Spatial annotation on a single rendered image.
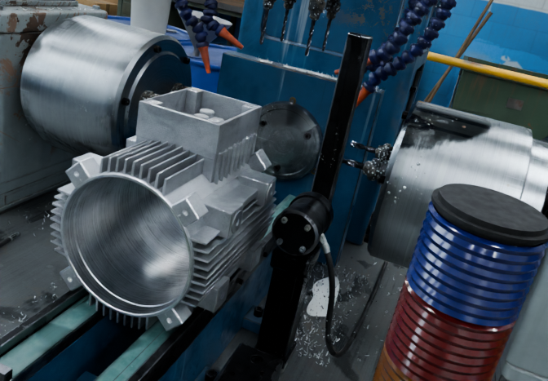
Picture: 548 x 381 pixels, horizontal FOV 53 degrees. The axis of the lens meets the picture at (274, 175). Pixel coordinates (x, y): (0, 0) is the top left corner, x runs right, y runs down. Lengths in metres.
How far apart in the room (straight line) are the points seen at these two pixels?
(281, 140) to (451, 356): 0.74
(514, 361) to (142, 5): 2.50
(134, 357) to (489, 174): 0.48
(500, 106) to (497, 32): 1.21
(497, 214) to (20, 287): 0.74
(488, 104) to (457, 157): 4.13
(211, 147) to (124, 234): 0.18
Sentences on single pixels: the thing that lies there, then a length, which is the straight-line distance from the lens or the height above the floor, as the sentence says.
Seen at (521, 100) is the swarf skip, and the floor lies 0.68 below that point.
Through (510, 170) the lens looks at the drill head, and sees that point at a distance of 0.76.
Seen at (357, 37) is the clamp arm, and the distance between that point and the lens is 0.70.
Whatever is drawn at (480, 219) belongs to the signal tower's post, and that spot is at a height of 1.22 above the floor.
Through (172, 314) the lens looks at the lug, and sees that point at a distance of 0.58.
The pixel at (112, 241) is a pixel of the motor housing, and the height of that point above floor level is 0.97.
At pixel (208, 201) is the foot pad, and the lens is 0.56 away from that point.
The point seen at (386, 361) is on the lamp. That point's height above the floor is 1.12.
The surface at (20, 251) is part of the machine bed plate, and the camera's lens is 0.99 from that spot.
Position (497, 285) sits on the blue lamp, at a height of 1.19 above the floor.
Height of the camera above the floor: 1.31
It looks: 21 degrees down
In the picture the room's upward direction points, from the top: 12 degrees clockwise
